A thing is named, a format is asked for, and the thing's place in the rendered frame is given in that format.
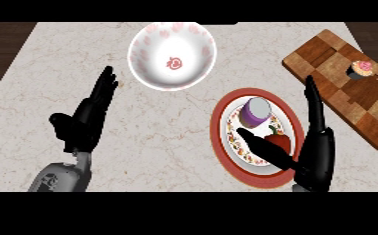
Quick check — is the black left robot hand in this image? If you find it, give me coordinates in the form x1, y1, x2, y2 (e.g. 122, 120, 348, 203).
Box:
47, 65, 119, 154

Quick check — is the purple can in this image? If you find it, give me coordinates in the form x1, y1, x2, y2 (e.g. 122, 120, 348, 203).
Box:
237, 96, 273, 129

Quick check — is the white bowl with pink print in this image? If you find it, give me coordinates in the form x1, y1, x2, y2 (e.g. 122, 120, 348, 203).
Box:
126, 22, 218, 91

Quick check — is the red bell pepper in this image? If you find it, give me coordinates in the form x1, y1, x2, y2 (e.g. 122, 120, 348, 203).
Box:
262, 124, 292, 156

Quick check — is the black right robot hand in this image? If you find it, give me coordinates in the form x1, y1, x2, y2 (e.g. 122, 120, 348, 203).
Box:
234, 74, 336, 192

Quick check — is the red-rimmed floral plate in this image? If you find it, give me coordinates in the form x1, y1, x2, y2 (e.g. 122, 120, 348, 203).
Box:
208, 87, 307, 190

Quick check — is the checkered wooden cutting board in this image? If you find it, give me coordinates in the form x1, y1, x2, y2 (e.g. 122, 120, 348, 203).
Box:
280, 28, 378, 147

